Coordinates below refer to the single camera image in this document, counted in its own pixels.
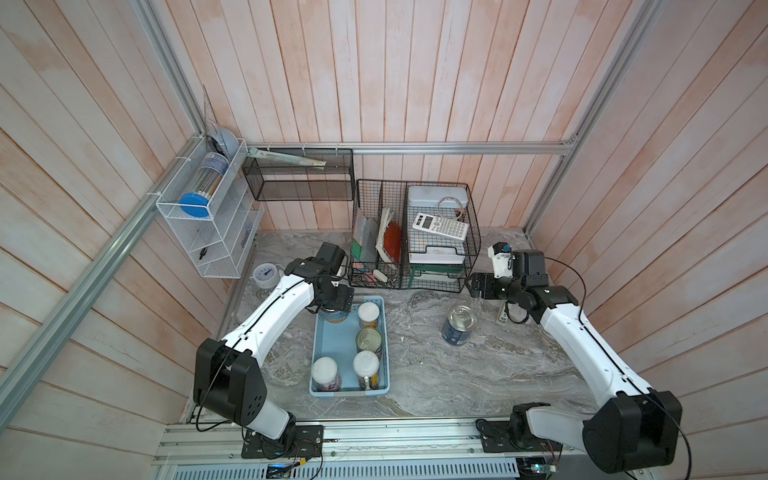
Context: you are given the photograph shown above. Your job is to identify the white lid small tan can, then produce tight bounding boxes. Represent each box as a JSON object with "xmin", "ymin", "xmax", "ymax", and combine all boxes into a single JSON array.
[{"xmin": 357, "ymin": 301, "xmax": 381, "ymax": 329}]

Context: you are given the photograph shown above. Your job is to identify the light blue plastic basket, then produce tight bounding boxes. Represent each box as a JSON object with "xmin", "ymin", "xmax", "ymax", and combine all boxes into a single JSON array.
[{"xmin": 309, "ymin": 295, "xmax": 391, "ymax": 398}]

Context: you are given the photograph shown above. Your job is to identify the dark blue pull tab can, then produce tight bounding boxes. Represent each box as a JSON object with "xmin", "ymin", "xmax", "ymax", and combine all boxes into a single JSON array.
[{"xmin": 441, "ymin": 305, "xmax": 477, "ymax": 346}]

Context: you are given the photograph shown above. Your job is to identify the white lid yellow label can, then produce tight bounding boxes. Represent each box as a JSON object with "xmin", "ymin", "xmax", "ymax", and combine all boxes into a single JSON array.
[{"xmin": 353, "ymin": 351, "xmax": 380, "ymax": 390}]

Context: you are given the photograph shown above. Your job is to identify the white lid red label can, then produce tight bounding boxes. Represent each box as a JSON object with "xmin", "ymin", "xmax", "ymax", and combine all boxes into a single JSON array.
[{"xmin": 311, "ymin": 356, "xmax": 342, "ymax": 392}]

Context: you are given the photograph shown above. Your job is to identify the blue yellow pull tab can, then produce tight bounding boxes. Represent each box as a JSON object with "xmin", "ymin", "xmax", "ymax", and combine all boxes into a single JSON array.
[{"xmin": 318, "ymin": 308, "xmax": 349, "ymax": 324}]

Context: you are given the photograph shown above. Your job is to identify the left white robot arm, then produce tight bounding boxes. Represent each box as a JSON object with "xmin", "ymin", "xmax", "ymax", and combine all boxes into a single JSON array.
[{"xmin": 192, "ymin": 242, "xmax": 354, "ymax": 444}]

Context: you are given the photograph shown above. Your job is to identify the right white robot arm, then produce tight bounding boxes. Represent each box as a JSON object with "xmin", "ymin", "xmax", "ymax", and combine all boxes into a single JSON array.
[{"xmin": 466, "ymin": 242, "xmax": 687, "ymax": 475}]

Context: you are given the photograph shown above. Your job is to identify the white alarm clock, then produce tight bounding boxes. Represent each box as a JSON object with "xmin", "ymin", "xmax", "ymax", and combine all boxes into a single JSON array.
[{"xmin": 251, "ymin": 262, "xmax": 285, "ymax": 291}]

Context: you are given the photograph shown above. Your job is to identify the white eraser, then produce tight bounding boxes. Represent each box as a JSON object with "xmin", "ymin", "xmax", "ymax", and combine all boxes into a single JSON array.
[{"xmin": 373, "ymin": 269, "xmax": 388, "ymax": 283}]

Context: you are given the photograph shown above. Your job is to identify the green folder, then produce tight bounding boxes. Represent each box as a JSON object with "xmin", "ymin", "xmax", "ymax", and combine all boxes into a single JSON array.
[{"xmin": 410, "ymin": 264, "xmax": 463, "ymax": 282}]

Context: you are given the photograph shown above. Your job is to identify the red notebook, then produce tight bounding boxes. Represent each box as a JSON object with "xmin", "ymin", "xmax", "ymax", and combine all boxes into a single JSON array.
[{"xmin": 383, "ymin": 220, "xmax": 402, "ymax": 263}]

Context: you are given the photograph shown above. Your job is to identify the white calculator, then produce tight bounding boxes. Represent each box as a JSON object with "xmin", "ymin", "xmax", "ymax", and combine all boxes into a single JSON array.
[{"xmin": 412, "ymin": 212, "xmax": 469, "ymax": 241}]

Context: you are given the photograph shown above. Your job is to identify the pale green ruler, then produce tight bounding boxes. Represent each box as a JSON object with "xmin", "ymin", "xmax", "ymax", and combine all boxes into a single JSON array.
[{"xmin": 248, "ymin": 148, "xmax": 326, "ymax": 168}]

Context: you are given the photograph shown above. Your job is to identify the white storage box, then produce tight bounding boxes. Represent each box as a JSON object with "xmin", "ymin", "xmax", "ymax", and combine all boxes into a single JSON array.
[{"xmin": 407, "ymin": 185, "xmax": 469, "ymax": 209}]

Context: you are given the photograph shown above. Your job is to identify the blue cap clear tube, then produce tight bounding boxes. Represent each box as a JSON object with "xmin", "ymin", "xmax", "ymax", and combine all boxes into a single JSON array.
[{"xmin": 179, "ymin": 152, "xmax": 229, "ymax": 218}]

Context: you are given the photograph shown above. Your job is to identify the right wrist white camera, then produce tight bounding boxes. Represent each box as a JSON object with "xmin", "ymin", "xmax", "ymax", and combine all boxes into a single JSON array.
[{"xmin": 487, "ymin": 242, "xmax": 513, "ymax": 279}]

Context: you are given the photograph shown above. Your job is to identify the black wire desk organizer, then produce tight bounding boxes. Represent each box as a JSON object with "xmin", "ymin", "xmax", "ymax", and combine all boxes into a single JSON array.
[{"xmin": 347, "ymin": 179, "xmax": 481, "ymax": 293}]

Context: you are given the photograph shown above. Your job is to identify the black mesh wall basket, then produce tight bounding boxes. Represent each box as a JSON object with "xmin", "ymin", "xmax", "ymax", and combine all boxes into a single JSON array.
[{"xmin": 241, "ymin": 147, "xmax": 355, "ymax": 202}]

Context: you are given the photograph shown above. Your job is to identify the white wire wall shelf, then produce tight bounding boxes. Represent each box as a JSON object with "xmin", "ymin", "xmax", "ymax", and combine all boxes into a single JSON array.
[{"xmin": 156, "ymin": 138, "xmax": 265, "ymax": 279}]

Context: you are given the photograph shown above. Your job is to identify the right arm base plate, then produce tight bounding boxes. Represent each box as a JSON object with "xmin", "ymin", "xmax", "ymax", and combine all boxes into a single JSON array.
[{"xmin": 475, "ymin": 419, "xmax": 562, "ymax": 453}]

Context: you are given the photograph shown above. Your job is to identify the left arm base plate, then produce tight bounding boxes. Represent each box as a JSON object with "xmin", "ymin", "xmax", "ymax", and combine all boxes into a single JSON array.
[{"xmin": 241, "ymin": 425, "xmax": 324, "ymax": 460}]

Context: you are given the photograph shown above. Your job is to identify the aluminium rail frame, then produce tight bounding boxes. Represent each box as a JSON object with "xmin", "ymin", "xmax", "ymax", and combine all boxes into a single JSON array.
[{"xmin": 149, "ymin": 418, "xmax": 607, "ymax": 479}]

